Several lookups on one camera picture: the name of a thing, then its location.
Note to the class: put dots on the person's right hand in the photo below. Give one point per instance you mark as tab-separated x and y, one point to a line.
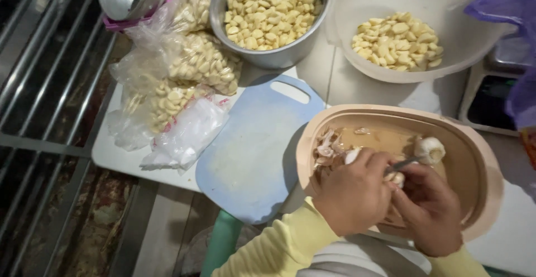
431	216

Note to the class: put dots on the person's left hand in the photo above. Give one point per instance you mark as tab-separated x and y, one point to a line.
351	197

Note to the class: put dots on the person's left fingers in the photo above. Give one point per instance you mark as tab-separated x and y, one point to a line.
375	160

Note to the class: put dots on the person's right fingers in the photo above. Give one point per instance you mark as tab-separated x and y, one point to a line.
408	183

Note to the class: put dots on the partly peeled garlic clove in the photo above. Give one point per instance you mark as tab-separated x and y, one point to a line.
398	179

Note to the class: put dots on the small metal knife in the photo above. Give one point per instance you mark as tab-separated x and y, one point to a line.
404	164

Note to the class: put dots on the unpeeled garlic clove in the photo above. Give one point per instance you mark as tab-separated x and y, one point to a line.
351	155

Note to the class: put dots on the whole garlic bulb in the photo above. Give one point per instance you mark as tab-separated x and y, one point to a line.
430	149

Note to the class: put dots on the pile of garlic peels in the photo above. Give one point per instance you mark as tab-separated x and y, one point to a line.
326	149

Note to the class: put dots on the beige plastic basin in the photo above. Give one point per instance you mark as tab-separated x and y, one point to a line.
469	176

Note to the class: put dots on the white apron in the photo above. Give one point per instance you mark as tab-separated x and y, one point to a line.
360	258

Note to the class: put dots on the white plastic crate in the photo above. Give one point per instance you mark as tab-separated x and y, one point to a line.
490	105

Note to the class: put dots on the peeled garlic heap in bowl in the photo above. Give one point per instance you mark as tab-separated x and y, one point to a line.
398	42

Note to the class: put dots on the light blue cutting board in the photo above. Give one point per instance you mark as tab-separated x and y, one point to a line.
251	155

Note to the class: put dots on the orange packet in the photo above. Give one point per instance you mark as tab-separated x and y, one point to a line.
529	147

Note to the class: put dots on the metal pot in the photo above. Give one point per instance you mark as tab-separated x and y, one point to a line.
276	57

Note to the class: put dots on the metal tray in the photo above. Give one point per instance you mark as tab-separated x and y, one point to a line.
513	53

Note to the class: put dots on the green plastic stool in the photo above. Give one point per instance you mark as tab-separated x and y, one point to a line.
222	243

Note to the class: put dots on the peeled garlic heap in pot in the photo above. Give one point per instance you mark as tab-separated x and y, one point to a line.
272	13

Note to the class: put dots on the white plastic bowl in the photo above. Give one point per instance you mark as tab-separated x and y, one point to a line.
460	1

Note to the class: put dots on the stack of empty plastic bags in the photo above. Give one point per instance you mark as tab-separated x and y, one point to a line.
188	134

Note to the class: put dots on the large clear bag of garlic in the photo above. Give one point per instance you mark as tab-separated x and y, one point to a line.
205	61

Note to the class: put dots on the purple plastic bag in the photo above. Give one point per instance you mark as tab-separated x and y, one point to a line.
519	13

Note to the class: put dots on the flat clear bag of garlic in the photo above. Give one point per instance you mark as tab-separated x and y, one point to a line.
163	103

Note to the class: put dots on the small clear bag of garlic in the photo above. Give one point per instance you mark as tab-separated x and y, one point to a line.
190	11

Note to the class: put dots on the pink plastic container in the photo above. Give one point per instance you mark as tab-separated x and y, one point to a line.
121	24

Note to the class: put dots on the metal bar rack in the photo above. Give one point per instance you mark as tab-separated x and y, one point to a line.
46	101

